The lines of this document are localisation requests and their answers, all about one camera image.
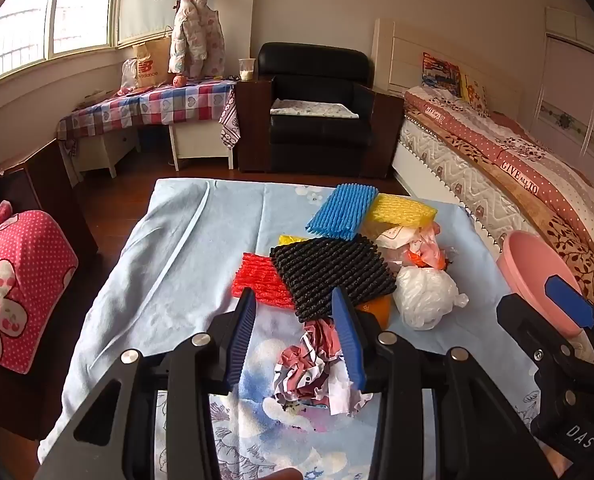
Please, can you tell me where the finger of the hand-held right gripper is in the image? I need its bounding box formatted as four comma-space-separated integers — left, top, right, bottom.
545, 274, 594, 366
497, 294, 592, 377

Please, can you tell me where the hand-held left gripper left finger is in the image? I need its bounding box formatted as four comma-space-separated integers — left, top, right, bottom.
37, 287, 258, 480

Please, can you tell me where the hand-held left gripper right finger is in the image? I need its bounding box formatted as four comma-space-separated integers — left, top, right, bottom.
331, 286, 558, 480

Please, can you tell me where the large orange peel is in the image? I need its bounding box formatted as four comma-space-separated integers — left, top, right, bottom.
354, 294, 394, 332

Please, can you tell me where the printed paper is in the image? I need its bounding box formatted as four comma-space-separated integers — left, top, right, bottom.
272, 319, 372, 417

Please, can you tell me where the pink plastic basin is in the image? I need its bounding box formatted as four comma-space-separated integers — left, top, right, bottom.
497, 230, 594, 338

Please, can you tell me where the red foam fruit net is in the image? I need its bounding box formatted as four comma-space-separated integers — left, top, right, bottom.
231, 253, 298, 311

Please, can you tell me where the black foam fruit net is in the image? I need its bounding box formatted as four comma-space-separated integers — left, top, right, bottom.
269, 235, 398, 323

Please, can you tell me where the white orange-printed plastic bag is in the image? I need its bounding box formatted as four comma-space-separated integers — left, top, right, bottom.
374, 223, 448, 270

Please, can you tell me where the blue foam fruit net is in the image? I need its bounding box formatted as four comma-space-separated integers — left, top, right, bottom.
306, 183, 379, 241

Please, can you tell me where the yellow foam fruit net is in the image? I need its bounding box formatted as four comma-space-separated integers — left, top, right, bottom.
362, 193, 438, 228

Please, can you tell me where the light blue floral tablecloth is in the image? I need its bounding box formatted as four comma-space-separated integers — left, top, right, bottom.
37, 177, 542, 480

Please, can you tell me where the pink patterned quilt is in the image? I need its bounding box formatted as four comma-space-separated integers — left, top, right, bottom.
404, 85, 594, 306

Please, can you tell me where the white wooden bed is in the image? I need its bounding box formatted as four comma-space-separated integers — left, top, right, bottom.
372, 19, 594, 306

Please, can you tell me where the white sliding wardrobe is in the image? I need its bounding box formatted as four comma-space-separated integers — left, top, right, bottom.
532, 7, 594, 161

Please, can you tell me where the pink polka dot cushion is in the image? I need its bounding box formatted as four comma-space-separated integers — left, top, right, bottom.
0, 200, 79, 375

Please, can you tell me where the yellow floral pillow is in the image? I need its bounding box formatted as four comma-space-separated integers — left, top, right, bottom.
459, 74, 490, 116

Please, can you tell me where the white floral seat cushion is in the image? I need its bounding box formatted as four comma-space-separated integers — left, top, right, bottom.
270, 99, 360, 121

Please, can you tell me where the black leather armchair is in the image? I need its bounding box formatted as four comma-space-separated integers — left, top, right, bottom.
0, 130, 100, 441
236, 42, 405, 178

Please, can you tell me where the plaid heart tablecloth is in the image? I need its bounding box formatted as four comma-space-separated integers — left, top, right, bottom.
57, 80, 240, 153

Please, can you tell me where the colourful printed pillow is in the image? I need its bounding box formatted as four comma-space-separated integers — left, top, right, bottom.
422, 52, 462, 96

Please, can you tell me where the brown paper shopping bag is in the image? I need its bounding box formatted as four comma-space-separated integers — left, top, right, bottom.
133, 35, 175, 90

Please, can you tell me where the floral puffer jacket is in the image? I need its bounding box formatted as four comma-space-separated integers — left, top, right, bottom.
168, 0, 226, 78

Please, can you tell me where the white roller blind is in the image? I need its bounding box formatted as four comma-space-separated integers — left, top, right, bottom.
117, 0, 178, 46

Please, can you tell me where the window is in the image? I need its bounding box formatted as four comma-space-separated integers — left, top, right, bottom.
0, 0, 122, 93

